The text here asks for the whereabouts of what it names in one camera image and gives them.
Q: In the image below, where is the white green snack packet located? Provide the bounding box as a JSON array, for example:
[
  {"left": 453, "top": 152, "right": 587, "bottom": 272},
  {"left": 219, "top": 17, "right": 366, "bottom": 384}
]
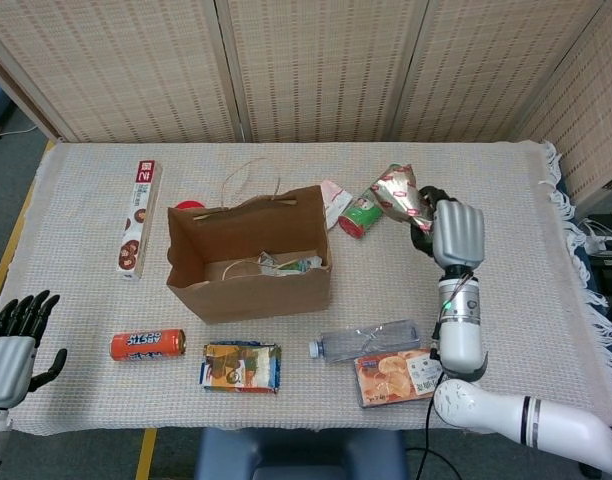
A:
[{"left": 257, "top": 251, "right": 325, "bottom": 278}]

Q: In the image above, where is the orange snack can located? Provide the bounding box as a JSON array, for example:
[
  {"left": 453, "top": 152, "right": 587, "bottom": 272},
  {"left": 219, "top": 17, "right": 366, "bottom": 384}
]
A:
[{"left": 109, "top": 328, "right": 188, "bottom": 362}]

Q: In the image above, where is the black box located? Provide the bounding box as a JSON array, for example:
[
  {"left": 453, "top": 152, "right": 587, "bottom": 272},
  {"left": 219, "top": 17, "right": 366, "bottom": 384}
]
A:
[{"left": 588, "top": 252, "right": 612, "bottom": 301}]

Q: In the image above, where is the long white cookie box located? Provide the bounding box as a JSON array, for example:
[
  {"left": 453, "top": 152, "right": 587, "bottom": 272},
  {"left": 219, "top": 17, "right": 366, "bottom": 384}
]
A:
[{"left": 115, "top": 159, "right": 165, "bottom": 281}]

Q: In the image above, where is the brown paper bag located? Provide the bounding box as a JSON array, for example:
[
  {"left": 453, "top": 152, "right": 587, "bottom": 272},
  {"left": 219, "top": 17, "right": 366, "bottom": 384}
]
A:
[{"left": 165, "top": 157, "right": 334, "bottom": 326}]

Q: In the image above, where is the white power strip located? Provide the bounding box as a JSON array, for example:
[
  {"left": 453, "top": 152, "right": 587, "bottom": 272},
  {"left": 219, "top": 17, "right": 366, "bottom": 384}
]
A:
[{"left": 580, "top": 219, "right": 612, "bottom": 257}]

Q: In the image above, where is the beige woven screen panel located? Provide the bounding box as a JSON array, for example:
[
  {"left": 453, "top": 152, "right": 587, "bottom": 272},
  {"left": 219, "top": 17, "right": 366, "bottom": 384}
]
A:
[
  {"left": 388, "top": 0, "right": 607, "bottom": 144},
  {"left": 513, "top": 0, "right": 612, "bottom": 206},
  {"left": 218, "top": 0, "right": 430, "bottom": 144},
  {"left": 0, "top": 0, "right": 245, "bottom": 145}
]

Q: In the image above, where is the green chips can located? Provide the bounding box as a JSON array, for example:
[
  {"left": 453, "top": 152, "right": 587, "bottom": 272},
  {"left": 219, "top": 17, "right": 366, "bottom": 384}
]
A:
[{"left": 338, "top": 187, "right": 385, "bottom": 241}]

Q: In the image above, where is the white pink snack packet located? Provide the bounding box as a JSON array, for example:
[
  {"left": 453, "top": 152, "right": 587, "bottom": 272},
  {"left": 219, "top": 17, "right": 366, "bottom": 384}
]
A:
[{"left": 319, "top": 179, "right": 355, "bottom": 232}]

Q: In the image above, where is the orange biscuit box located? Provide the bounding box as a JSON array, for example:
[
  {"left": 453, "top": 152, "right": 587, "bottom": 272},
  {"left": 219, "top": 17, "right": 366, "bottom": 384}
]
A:
[{"left": 353, "top": 348, "right": 445, "bottom": 410}]

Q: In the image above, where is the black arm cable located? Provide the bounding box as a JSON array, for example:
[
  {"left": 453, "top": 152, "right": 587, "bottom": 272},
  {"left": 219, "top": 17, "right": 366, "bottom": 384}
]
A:
[{"left": 404, "top": 319, "right": 462, "bottom": 480}]

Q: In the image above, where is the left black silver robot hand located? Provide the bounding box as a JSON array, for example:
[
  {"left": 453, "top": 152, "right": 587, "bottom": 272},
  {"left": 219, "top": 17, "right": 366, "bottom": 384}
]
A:
[{"left": 0, "top": 289, "right": 68, "bottom": 410}]

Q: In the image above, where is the yellow floor tape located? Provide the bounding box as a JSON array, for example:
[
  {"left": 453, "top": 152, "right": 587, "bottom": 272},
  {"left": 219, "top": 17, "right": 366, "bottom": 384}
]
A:
[
  {"left": 134, "top": 428, "right": 158, "bottom": 480},
  {"left": 0, "top": 142, "right": 55, "bottom": 321}
]

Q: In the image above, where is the colourful taped snack box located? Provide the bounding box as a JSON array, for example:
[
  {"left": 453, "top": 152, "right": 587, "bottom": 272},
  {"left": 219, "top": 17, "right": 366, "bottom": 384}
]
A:
[{"left": 199, "top": 341, "right": 283, "bottom": 395}]

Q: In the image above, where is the clear plastic water bottle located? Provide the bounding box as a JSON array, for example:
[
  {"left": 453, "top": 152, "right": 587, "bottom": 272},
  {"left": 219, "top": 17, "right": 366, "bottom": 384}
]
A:
[{"left": 307, "top": 318, "right": 422, "bottom": 364}]

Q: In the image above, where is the dark blue padded seat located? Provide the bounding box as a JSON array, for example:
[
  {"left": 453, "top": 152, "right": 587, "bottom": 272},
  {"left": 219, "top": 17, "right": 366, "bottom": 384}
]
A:
[{"left": 194, "top": 427, "right": 410, "bottom": 480}]

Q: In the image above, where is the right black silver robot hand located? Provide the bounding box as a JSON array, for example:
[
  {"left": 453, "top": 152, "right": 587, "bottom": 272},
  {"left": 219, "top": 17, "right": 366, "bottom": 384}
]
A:
[{"left": 409, "top": 184, "right": 487, "bottom": 269}]

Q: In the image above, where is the gold foil snack bag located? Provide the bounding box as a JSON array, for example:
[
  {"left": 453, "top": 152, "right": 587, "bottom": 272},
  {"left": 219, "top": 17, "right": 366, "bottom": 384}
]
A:
[{"left": 369, "top": 163, "right": 435, "bottom": 234}]

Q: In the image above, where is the white woven tablecloth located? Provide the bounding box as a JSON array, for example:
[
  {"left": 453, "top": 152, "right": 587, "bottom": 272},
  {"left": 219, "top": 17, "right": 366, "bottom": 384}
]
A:
[{"left": 8, "top": 139, "right": 612, "bottom": 436}]

